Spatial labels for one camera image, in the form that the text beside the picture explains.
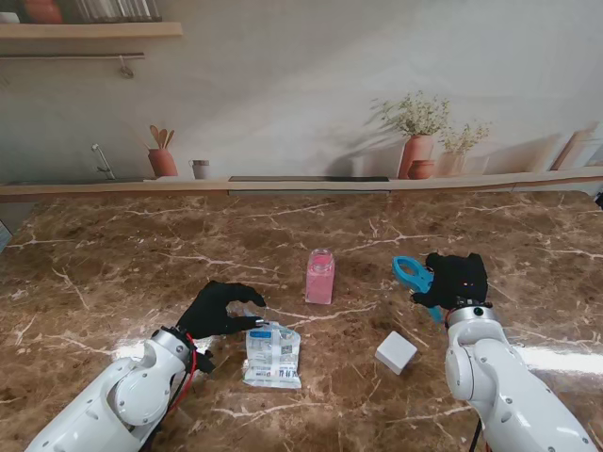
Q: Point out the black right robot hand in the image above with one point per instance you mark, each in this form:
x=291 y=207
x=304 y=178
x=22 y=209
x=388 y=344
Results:
x=457 y=282

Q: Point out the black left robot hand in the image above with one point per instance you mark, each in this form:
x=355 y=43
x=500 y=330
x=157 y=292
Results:
x=212 y=311

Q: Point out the blue plastic bag clip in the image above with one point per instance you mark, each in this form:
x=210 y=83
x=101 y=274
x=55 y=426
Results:
x=414 y=280

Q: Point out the white and blue salt bag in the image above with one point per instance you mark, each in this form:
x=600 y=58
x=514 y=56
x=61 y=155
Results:
x=273 y=358

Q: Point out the white square bottle cap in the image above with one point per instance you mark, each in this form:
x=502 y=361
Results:
x=396 y=352

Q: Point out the clear bottle with pink seasoning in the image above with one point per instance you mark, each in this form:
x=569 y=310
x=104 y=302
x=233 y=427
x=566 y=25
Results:
x=320 y=278

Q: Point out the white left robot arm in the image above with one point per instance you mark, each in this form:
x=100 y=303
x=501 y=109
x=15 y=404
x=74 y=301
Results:
x=103 y=405

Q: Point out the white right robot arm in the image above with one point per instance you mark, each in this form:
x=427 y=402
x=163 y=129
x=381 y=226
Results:
x=504 y=386

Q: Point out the small terracotta pot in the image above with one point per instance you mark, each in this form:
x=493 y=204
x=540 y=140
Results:
x=421 y=169

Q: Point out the tall terracotta flower vase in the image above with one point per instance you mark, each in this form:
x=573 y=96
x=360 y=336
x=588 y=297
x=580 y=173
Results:
x=417 y=150

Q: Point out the grey mug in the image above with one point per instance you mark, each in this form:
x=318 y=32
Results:
x=201 y=169

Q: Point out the terracotta utensil pot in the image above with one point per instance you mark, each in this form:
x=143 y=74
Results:
x=162 y=162

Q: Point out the dark object at table edge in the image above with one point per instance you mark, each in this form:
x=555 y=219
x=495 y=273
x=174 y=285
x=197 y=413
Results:
x=599 y=200

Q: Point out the wooden counter ledge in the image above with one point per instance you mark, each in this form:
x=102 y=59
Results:
x=94 y=189

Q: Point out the wooden cutting boards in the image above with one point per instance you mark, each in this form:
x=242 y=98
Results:
x=572 y=150

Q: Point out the chrome faucet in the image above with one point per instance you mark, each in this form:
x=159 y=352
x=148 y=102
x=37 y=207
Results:
x=105 y=165

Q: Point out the grey panel edge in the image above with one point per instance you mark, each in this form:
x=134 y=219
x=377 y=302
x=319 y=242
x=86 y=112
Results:
x=4 y=235

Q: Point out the row of glass jars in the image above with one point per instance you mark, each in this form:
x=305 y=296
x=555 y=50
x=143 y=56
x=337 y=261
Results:
x=118 y=9

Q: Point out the terracotta jar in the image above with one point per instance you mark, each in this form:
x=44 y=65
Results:
x=42 y=10

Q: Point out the white bowl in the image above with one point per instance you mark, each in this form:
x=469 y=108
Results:
x=8 y=18

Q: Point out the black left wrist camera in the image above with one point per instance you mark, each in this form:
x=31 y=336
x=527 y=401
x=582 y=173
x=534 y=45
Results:
x=205 y=363

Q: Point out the metal hanging rail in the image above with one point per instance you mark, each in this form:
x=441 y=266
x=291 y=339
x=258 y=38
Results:
x=70 y=55

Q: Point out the wooden wall shelf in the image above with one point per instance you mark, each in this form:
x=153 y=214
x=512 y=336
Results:
x=94 y=30

